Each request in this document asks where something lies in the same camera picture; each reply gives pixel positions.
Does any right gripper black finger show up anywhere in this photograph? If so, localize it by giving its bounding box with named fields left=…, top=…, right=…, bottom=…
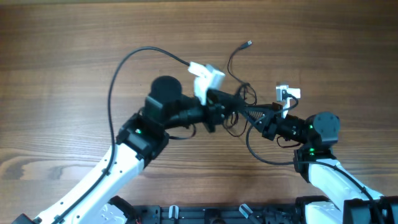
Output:
left=244, top=104, right=274, bottom=114
left=242, top=110, right=269, bottom=131

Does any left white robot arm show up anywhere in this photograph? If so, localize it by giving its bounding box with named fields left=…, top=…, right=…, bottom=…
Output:
left=14, top=76, right=245, bottom=223

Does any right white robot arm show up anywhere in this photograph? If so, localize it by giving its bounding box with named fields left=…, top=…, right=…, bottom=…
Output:
left=241, top=104, right=397, bottom=223

